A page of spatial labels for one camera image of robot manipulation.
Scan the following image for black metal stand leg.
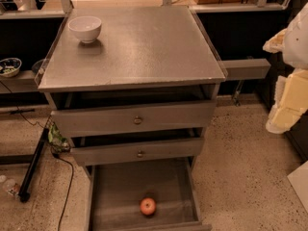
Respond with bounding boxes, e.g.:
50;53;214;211
18;128;48;203

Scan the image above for white ceramic bowl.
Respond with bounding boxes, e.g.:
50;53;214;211
68;16;102;43

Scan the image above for black power cable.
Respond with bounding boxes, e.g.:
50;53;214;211
51;152;75;231

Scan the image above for grey drawer cabinet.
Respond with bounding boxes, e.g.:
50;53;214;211
38;6;225;216

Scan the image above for grey left low shelf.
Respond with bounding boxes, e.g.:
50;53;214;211
0;70;38;94

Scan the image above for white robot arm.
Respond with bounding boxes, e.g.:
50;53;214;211
263;4;308;134

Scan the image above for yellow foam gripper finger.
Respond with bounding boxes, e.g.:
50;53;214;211
266;69;308;134

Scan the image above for middle grey drawer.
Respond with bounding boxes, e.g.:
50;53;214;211
71;138;204;166

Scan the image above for grey side shelf bar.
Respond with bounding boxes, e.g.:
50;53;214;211
222;59;270;81

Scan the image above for bottom grey drawer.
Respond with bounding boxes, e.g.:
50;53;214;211
85;158;212;231

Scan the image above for green snack bag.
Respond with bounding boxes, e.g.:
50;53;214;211
48;123;70;153

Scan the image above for red apple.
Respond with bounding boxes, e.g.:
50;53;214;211
140;197;156;216

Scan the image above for white board corner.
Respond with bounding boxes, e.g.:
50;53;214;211
287;161;308;213

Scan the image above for top grey drawer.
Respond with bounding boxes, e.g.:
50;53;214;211
51;100;216;138

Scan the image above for patterned bowl on shelf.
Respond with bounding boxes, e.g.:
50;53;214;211
0;58;22;78

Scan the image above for grey drawer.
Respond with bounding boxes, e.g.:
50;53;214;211
85;158;212;231
51;100;216;138
71;138;204;166

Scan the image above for clear plastic bottle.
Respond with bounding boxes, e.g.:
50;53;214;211
0;175;20;197

